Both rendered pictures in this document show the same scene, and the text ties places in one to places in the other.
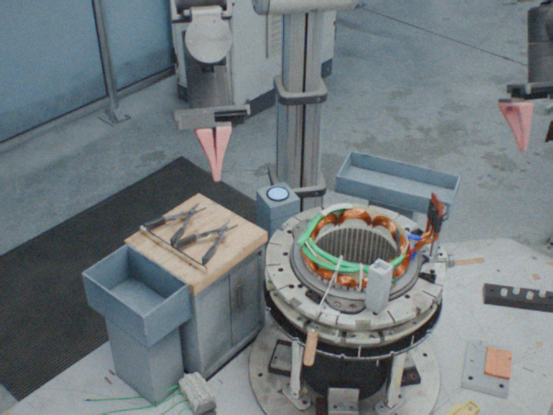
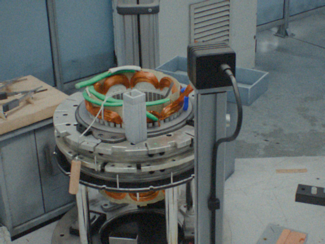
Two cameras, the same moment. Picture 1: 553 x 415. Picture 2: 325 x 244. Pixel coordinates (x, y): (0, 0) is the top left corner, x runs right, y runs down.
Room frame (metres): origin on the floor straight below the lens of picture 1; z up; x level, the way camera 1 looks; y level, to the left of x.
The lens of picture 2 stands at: (-0.13, -0.39, 1.63)
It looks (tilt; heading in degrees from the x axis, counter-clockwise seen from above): 27 degrees down; 9
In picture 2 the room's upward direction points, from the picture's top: 2 degrees counter-clockwise
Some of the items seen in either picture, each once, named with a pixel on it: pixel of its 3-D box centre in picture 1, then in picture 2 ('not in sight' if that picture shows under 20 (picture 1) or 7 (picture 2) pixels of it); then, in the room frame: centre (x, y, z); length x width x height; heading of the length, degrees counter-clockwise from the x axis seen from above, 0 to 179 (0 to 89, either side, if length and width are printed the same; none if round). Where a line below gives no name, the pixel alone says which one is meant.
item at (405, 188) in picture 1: (391, 226); (210, 124); (1.25, -0.28, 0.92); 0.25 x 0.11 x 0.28; 68
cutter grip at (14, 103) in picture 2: (208, 254); (10, 105); (0.97, 0.11, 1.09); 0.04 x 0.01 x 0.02; 154
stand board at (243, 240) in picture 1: (197, 240); (12, 103); (1.05, 0.14, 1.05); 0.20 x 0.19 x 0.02; 139
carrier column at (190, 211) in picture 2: not in sight; (191, 175); (1.04, -0.25, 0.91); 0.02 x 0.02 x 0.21
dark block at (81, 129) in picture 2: (314, 295); (83, 129); (0.86, -0.08, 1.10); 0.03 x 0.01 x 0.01; 47
